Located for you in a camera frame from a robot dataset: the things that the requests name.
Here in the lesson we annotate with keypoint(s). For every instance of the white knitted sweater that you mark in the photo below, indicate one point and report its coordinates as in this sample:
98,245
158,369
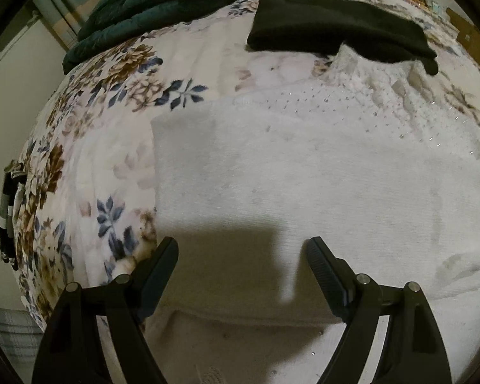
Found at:
304,160

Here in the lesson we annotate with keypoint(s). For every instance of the black and white striped cloth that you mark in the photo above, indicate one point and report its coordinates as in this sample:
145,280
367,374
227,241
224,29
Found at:
8,220

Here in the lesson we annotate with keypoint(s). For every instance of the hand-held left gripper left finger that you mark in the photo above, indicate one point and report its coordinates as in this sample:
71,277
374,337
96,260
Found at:
160,268

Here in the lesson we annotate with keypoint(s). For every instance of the dark green quilted blanket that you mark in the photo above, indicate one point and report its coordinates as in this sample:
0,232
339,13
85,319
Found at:
160,4

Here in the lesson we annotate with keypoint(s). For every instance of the floral printed blanket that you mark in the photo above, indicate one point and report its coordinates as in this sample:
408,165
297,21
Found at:
104,136

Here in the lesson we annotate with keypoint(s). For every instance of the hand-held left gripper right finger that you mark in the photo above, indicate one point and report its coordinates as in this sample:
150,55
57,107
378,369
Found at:
324,268

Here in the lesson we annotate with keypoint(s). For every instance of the brown cardboard box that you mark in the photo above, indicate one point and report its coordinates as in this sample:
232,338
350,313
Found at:
466,32

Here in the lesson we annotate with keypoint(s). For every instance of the black folded garment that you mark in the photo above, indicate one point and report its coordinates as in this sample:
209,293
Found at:
336,28

